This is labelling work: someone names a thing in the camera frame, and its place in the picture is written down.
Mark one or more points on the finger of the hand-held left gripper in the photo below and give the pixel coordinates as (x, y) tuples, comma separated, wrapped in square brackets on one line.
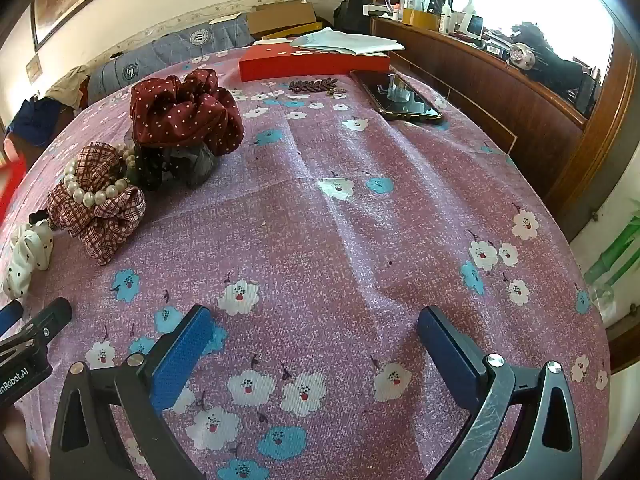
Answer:
[(9, 317), (50, 316)]

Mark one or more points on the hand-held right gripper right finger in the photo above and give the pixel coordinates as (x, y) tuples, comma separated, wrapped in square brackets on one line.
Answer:
[(446, 355)]

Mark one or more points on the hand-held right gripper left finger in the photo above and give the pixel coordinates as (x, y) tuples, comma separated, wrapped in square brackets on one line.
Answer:
[(180, 355)]

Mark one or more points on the white cherry print scrunchie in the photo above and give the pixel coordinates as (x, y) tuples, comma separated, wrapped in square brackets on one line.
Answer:
[(27, 255)]

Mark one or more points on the red plaid scrunchie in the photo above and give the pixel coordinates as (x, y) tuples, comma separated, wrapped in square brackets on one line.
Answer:
[(107, 225)]

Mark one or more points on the person's left forearm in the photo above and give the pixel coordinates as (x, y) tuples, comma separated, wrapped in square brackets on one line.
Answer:
[(12, 442)]

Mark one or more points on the purple floral bedsheet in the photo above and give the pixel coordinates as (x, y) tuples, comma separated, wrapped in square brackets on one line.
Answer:
[(325, 240)]

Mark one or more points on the pink armchair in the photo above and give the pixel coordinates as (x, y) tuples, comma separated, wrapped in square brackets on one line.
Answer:
[(12, 150)]

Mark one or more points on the black polka dot scrunchie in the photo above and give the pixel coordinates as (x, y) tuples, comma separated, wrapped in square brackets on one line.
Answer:
[(150, 170)]

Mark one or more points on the grey scrunchie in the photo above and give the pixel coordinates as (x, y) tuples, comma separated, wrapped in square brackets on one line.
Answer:
[(197, 165)]

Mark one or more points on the green bamboo print panel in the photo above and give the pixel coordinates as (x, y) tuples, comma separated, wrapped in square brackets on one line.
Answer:
[(612, 260)]

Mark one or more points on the dark blue cloth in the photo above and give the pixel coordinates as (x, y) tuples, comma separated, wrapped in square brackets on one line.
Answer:
[(35, 120)]

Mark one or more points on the beige cloth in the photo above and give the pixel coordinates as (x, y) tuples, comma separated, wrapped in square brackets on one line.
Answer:
[(67, 87)]

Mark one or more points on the red polka dot scrunchie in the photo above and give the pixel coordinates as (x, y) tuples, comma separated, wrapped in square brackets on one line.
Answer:
[(175, 110)]

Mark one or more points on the black smartphone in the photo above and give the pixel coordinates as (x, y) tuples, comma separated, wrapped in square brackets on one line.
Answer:
[(400, 100)]

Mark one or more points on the wooden headboard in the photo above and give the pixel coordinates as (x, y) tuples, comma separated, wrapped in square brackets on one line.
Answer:
[(475, 90)]

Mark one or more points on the blue checked quilt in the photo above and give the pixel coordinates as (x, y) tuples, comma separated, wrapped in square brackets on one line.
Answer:
[(165, 50)]

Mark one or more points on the brown leaf hair clip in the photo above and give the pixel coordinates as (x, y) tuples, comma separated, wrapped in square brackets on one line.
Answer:
[(310, 86)]

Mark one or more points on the round pink jar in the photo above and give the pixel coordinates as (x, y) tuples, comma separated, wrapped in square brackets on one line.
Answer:
[(521, 56)]

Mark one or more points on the red box lid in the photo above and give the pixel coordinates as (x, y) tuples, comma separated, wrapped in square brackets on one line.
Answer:
[(300, 65)]

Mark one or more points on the small screen device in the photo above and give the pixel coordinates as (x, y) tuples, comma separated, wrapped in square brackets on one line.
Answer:
[(475, 25)]

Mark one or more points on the white papers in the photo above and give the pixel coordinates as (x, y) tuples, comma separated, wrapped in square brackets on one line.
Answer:
[(340, 40)]

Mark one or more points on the flat yellow box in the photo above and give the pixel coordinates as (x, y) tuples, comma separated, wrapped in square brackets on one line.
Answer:
[(277, 36)]

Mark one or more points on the white bottle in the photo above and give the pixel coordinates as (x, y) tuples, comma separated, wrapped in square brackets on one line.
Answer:
[(445, 19)]

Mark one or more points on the small yellow box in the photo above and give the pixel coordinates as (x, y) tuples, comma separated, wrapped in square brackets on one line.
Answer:
[(422, 19)]

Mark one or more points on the brown cardboard box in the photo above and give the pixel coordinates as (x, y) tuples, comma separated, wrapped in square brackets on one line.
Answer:
[(280, 17)]

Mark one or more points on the black bag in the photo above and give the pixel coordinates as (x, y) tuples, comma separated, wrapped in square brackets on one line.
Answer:
[(352, 12)]

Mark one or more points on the small wall frame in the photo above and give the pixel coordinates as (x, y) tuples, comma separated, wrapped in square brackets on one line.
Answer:
[(34, 70)]

